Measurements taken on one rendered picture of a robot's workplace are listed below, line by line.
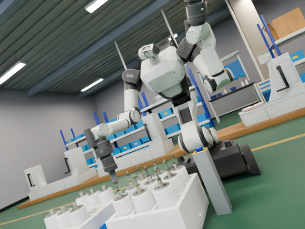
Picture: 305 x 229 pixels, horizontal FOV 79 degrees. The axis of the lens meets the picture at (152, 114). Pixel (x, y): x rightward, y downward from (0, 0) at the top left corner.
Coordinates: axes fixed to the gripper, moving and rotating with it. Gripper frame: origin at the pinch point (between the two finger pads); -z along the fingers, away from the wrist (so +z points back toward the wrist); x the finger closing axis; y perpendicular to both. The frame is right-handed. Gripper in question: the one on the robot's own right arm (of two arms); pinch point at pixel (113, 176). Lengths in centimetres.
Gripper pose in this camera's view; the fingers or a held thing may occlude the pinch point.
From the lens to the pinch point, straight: 100.3
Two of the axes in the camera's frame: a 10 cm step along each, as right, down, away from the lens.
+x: -3.8, 2.4, 8.9
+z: -3.7, -9.2, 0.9
